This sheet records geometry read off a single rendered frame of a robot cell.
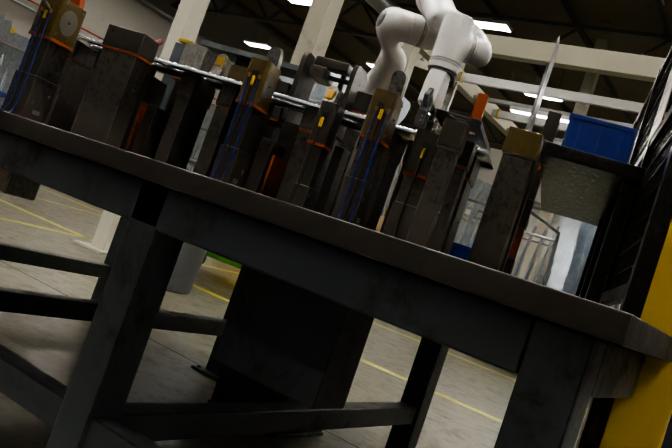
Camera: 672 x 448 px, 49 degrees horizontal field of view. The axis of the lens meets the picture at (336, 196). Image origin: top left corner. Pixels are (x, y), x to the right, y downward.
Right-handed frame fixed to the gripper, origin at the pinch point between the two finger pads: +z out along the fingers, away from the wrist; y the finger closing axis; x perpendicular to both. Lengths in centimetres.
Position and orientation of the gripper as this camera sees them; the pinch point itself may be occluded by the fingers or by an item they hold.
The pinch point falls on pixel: (422, 127)
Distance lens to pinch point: 199.5
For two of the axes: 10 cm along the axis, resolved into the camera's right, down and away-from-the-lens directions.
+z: -3.3, 9.4, -0.6
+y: -2.6, -1.6, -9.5
